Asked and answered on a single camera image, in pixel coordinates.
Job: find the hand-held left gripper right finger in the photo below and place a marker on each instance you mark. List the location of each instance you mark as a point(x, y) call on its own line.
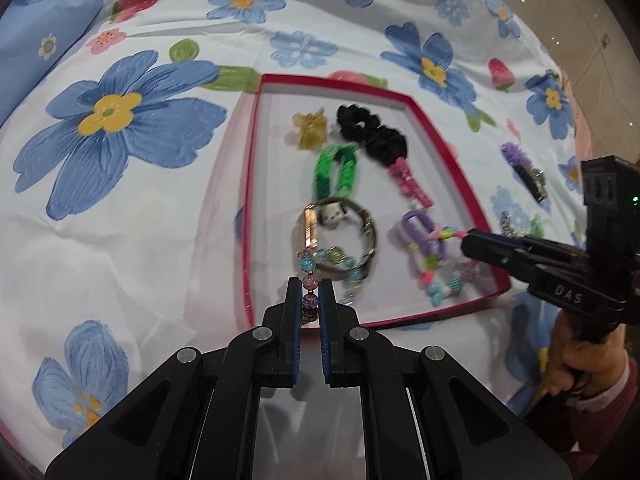
point(326, 332)

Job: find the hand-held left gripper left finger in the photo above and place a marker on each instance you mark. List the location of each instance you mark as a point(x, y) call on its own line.
point(295, 332)

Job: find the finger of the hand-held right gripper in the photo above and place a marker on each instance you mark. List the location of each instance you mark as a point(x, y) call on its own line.
point(492, 257)
point(525, 247)

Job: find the purple plastic hair clip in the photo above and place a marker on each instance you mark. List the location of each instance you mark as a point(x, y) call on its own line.
point(424, 232)

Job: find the metal bangle with charm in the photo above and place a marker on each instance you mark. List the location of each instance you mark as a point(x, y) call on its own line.
point(309, 222)

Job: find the pink hair clip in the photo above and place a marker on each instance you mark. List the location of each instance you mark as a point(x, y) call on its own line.
point(407, 180)

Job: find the red shallow cardboard box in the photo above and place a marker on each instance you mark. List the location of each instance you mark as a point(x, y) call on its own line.
point(280, 170)

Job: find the black scrunchie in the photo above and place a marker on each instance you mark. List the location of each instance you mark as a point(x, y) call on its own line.
point(375, 137)

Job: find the yellow hair claw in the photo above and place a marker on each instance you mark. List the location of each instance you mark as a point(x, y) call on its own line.
point(309, 130)

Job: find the person's right forearm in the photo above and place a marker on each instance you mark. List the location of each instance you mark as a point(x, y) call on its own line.
point(600, 425)

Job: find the person's right hand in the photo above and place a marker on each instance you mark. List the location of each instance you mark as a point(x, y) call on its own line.
point(590, 365)

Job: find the black rhinestone hair clip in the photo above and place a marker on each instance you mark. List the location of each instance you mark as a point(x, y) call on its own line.
point(531, 182)

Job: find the blue floral blanket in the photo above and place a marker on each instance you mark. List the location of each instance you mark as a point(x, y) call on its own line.
point(150, 210)

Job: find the blue pillow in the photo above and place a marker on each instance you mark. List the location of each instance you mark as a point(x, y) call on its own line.
point(40, 35)

